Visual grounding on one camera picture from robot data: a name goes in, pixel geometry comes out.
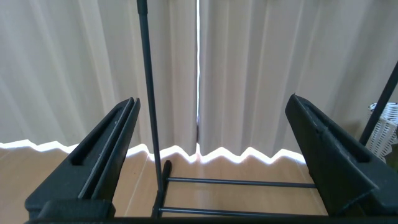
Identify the black clothes rack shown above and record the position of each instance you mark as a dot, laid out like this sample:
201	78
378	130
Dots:
149	77

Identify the white laundry basket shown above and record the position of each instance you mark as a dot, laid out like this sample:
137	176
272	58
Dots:
387	130

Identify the beige curtain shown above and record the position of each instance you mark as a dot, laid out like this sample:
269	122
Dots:
248	62

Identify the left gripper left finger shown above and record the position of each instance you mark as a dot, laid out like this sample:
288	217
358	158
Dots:
59	189

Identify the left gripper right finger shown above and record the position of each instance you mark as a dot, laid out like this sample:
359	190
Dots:
339	180

